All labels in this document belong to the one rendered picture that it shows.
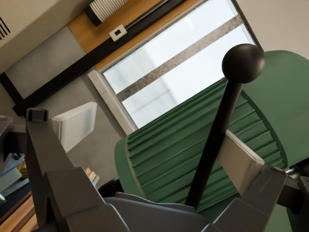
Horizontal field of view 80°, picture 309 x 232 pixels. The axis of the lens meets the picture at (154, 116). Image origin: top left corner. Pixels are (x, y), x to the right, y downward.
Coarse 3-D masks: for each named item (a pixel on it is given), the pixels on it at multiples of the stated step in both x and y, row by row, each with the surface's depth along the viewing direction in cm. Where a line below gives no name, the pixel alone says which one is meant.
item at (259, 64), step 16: (240, 48) 15; (256, 48) 15; (224, 64) 16; (240, 64) 15; (256, 64) 15; (240, 80) 16; (224, 96) 17; (224, 112) 17; (224, 128) 17; (208, 144) 18; (208, 160) 18; (208, 176) 19; (192, 192) 19
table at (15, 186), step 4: (20, 180) 46; (24, 180) 47; (28, 180) 48; (12, 184) 44; (16, 184) 45; (20, 184) 46; (24, 184) 47; (8, 188) 43; (12, 188) 44; (16, 188) 44; (4, 192) 42; (8, 192) 42; (4, 196) 41
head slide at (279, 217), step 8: (288, 176) 28; (296, 176) 33; (224, 200) 31; (232, 200) 30; (208, 208) 32; (216, 208) 31; (224, 208) 30; (280, 208) 28; (208, 216) 30; (216, 216) 29; (272, 216) 28; (280, 216) 28; (272, 224) 28; (280, 224) 28; (288, 224) 28
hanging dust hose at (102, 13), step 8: (96, 0) 145; (104, 0) 141; (112, 0) 142; (120, 0) 143; (128, 0) 148; (88, 8) 143; (96, 8) 142; (104, 8) 143; (112, 8) 146; (88, 16) 143; (96, 16) 144; (104, 16) 148; (96, 24) 149
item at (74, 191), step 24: (48, 144) 9; (48, 168) 7; (72, 168) 7; (48, 192) 6; (72, 192) 6; (96, 192) 6; (48, 216) 6; (72, 216) 5; (96, 216) 5; (120, 216) 5
